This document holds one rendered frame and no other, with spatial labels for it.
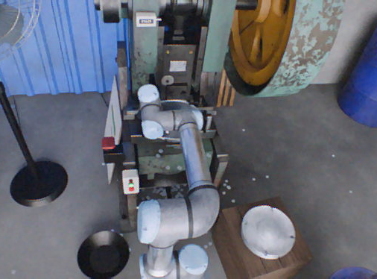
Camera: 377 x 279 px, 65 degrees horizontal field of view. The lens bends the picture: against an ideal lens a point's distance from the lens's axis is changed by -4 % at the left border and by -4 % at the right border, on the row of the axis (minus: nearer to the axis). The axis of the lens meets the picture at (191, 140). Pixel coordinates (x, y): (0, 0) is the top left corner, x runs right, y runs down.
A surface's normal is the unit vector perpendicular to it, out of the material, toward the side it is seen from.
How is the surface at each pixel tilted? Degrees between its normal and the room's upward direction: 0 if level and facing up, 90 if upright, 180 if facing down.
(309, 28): 80
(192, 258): 7
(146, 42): 90
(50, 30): 90
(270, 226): 0
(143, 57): 90
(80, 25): 90
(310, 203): 0
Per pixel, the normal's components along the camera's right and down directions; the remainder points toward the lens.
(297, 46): 0.20, 0.71
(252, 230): 0.11, -0.68
